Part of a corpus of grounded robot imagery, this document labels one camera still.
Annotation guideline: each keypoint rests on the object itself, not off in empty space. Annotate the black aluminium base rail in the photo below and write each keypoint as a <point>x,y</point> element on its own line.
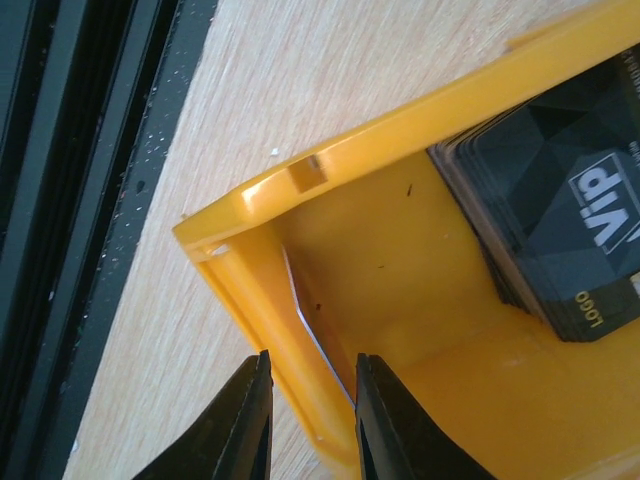
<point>91,94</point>

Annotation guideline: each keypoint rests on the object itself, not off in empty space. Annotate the red credit card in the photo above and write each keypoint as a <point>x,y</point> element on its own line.
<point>312,314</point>

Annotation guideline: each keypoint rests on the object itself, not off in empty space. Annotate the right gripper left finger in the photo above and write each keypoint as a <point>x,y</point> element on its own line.
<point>232,437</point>

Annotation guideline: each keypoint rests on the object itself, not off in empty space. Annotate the black VIP card stack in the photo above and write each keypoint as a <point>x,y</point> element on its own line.
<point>551,189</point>

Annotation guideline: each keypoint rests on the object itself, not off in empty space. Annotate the yellow three-compartment bin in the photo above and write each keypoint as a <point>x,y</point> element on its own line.
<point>376,232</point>

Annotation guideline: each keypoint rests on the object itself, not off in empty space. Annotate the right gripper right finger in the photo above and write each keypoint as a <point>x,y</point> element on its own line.
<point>396,437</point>

